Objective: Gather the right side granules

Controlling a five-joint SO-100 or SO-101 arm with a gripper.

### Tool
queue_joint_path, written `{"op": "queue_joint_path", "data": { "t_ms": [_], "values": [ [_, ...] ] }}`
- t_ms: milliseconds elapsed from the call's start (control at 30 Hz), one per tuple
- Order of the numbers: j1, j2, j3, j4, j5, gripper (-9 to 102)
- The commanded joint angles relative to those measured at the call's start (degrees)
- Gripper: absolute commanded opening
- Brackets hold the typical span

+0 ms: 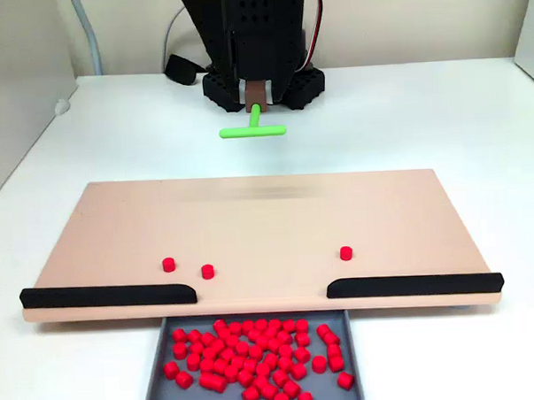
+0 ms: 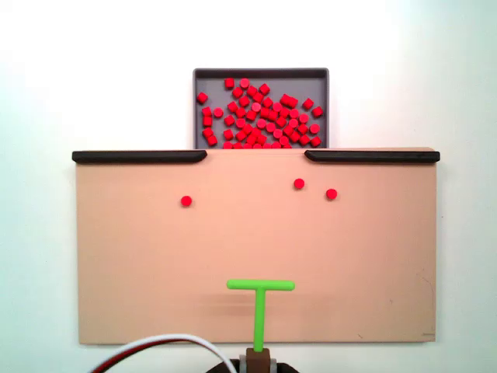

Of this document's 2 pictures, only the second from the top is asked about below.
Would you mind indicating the peach rectangular work board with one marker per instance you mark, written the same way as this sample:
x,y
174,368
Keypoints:
x,y
155,252

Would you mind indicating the red cylindrical granule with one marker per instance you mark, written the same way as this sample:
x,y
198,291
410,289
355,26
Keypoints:
x,y
211,140
294,103
286,99
207,121
303,118
315,141
308,103
252,91
264,88
331,194
244,82
237,92
206,112
298,183
229,82
303,128
313,128
304,139
207,133
218,112
201,97
317,111
186,200

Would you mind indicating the black edge rail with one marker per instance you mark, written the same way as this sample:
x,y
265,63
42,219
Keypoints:
x,y
372,156
136,156

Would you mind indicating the grey shallow collection tray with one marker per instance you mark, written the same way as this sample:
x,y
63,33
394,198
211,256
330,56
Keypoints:
x,y
209,82

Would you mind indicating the green T-shaped pusher tool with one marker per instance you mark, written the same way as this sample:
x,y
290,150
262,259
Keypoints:
x,y
259,311

